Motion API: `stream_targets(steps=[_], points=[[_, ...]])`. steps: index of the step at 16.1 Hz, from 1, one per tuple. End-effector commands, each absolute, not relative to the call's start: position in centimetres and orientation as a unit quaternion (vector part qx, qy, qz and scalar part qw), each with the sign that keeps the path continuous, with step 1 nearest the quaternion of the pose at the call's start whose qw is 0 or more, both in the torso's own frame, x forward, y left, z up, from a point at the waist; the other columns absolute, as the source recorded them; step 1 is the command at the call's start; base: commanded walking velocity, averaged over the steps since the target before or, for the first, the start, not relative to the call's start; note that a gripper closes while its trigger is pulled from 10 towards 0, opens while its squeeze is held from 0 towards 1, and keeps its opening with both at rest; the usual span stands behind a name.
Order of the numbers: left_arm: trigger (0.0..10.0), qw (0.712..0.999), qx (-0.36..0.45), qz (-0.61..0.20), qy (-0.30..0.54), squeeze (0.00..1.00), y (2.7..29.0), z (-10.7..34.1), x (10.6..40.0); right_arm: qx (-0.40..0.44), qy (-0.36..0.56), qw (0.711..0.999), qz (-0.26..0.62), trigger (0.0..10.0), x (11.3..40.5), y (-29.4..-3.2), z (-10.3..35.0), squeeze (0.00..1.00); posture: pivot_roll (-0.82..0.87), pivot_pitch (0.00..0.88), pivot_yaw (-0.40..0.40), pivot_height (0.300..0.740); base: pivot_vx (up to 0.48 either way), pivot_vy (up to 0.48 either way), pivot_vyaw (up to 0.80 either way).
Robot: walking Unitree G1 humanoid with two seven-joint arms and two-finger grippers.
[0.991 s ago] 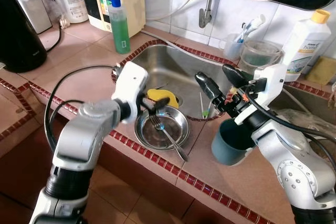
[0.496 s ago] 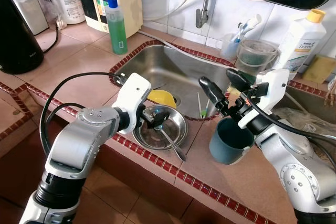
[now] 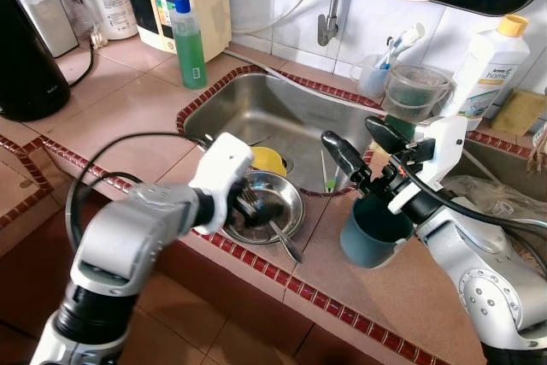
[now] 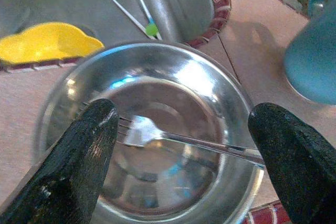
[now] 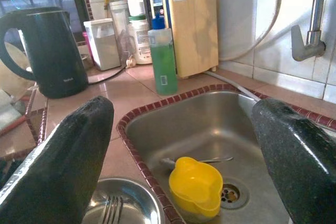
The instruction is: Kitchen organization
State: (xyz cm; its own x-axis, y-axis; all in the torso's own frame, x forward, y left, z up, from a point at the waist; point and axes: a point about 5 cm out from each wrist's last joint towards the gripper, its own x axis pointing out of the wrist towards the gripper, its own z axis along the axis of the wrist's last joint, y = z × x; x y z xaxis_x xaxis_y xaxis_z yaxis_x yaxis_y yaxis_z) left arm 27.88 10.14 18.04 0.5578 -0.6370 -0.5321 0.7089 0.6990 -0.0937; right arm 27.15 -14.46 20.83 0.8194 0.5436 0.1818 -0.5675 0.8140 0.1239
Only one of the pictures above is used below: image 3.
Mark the green dish soap bottle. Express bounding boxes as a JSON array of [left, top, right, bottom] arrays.
[[171, 0, 208, 90]]

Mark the white plastic stick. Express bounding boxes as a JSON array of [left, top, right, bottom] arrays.
[[321, 150, 336, 195]]

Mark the white detergent bottle yellow cap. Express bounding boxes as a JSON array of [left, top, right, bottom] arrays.
[[440, 15, 531, 131]]

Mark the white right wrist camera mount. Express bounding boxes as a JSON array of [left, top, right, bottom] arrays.
[[387, 115, 468, 215]]

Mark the blue plastic cup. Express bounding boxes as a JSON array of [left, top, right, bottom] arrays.
[[340, 194, 417, 269]]

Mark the stainless steel sink basin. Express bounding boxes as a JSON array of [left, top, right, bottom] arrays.
[[177, 64, 385, 199], [457, 138, 547, 250]]

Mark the yellow plastic bowl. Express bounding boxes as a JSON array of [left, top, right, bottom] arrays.
[[250, 146, 289, 178]]

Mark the clear plastic bag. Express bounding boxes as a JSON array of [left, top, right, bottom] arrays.
[[444, 175, 547, 222]]

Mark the clear plastic storage container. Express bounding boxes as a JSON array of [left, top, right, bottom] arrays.
[[0, 0, 79, 58]]

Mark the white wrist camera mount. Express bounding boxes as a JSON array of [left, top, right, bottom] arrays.
[[188, 132, 255, 235], [387, 115, 468, 215]]

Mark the pale toothbrush cup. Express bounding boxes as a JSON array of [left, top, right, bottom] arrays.
[[350, 53, 394, 99]]

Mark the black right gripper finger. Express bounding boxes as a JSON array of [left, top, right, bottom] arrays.
[[365, 115, 413, 156], [321, 130, 374, 191]]

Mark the grey drain hose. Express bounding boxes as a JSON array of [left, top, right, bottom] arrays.
[[214, 47, 385, 101]]

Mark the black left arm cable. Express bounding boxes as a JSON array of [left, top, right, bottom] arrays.
[[67, 132, 210, 246]]

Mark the thin white hose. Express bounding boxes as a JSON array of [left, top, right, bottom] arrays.
[[231, 0, 317, 37]]

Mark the beige water purifier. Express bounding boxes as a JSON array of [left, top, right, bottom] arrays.
[[120, 0, 232, 62]]

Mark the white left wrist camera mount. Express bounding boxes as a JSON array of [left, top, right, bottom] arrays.
[[188, 132, 255, 235]]

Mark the round steel plate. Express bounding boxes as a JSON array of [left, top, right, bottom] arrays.
[[222, 170, 306, 246]]

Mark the grey wall tap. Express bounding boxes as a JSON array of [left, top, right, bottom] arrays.
[[316, 0, 350, 47]]

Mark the blue white toothbrush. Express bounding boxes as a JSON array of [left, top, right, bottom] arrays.
[[376, 23, 426, 71]]

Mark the yellow sponge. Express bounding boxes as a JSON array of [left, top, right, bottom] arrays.
[[489, 90, 546, 137]]

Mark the metal spoon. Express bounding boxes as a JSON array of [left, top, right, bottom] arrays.
[[267, 218, 304, 265]]

